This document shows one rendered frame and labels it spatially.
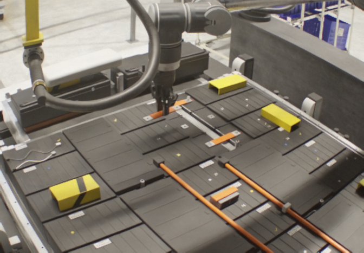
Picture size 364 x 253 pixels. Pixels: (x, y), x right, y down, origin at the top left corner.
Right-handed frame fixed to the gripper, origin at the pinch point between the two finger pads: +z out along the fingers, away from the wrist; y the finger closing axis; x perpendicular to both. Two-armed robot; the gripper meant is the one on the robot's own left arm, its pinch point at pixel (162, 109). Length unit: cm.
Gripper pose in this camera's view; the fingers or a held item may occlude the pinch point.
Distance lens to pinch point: 162.7
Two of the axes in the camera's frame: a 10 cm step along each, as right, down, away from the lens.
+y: -6.4, -4.1, 6.5
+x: -7.7, 3.0, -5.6
